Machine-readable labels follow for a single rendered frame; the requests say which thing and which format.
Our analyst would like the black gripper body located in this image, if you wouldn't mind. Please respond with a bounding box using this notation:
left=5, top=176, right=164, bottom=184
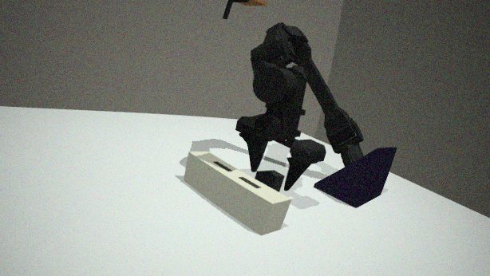
left=235, top=101, right=326, bottom=164

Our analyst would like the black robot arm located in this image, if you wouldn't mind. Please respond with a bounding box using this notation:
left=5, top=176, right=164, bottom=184
left=241, top=22, right=364, bottom=167

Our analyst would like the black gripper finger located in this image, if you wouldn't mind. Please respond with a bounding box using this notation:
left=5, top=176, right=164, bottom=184
left=284, top=157, right=317, bottom=191
left=245, top=140, right=268, bottom=172

